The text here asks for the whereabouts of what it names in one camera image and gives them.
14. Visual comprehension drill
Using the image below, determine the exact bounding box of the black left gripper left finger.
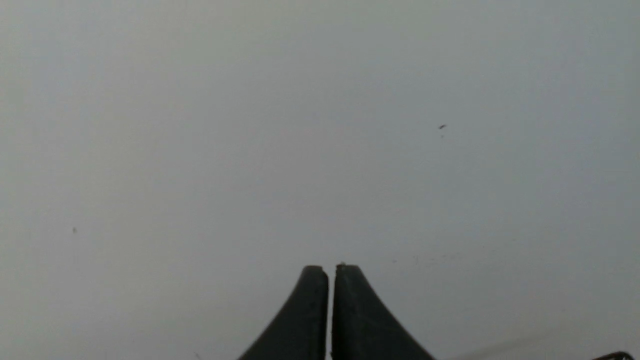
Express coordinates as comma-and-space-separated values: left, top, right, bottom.
240, 265, 329, 360

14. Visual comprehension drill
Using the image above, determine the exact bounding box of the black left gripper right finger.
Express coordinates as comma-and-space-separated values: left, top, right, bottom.
331, 264, 434, 360

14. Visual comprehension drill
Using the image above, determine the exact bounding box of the black wire mesh rack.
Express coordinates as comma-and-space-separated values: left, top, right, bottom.
592, 351, 635, 360

